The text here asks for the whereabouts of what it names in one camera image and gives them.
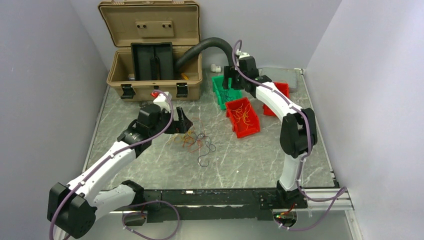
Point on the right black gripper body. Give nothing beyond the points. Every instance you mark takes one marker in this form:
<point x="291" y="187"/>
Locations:
<point x="239" y="80"/>

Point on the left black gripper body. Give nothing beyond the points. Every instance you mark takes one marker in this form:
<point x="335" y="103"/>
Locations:
<point x="164" y="118"/>

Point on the green plastic bin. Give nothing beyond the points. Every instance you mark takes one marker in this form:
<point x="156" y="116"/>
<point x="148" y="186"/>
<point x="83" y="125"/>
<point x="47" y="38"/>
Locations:
<point x="224" y="96"/>

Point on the red plastic bin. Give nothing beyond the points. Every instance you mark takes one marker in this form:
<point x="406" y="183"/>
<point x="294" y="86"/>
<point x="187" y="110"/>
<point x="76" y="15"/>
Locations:
<point x="283" y="88"/>
<point x="243" y="117"/>

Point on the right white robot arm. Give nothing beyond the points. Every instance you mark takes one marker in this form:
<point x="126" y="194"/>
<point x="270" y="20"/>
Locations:
<point x="298" y="133"/>

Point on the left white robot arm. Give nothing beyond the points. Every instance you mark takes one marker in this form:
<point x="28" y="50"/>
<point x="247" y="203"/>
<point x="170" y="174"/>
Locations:
<point x="75" y="207"/>

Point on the white pipe fitting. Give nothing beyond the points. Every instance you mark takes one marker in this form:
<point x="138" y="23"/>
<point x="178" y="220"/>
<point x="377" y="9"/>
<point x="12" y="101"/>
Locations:
<point x="215" y="68"/>

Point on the black toolbox tray insert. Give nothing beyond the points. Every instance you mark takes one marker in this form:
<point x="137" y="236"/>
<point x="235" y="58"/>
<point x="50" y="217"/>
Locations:
<point x="153" y="61"/>

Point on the tan plastic toolbox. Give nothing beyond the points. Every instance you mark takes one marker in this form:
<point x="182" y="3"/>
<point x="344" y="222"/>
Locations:
<point x="150" y="36"/>

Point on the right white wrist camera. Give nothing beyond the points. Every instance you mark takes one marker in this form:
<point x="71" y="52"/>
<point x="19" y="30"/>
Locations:
<point x="240" y="55"/>

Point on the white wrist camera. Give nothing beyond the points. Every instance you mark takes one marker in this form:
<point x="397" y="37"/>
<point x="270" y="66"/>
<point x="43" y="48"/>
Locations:
<point x="162" y="100"/>
<point x="240" y="55"/>

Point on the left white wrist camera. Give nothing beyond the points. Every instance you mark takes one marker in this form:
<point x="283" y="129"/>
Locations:
<point x="162" y="100"/>

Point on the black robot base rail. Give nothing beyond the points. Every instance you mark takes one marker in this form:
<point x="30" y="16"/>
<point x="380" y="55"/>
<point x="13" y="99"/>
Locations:
<point x="215" y="204"/>

